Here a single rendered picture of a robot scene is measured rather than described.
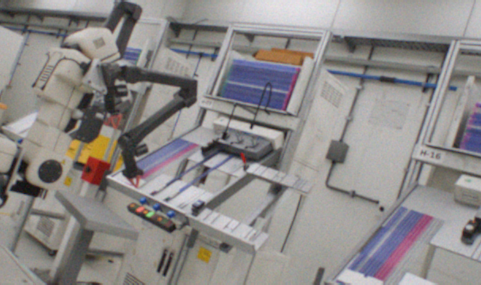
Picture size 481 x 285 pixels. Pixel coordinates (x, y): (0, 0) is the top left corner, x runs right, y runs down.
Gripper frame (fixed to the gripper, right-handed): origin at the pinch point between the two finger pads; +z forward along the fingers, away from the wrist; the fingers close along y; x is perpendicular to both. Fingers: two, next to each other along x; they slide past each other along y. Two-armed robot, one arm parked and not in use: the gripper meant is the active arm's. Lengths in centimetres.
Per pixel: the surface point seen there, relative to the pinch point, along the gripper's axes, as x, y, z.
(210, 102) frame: -82, 31, -7
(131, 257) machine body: -1, 30, 60
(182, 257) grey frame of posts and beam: 6.7, -36.2, 22.9
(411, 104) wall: -233, -29, 44
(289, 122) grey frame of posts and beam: -82, -32, -7
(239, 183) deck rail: -39, -32, 9
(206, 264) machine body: -12, -26, 46
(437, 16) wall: -283, -26, -12
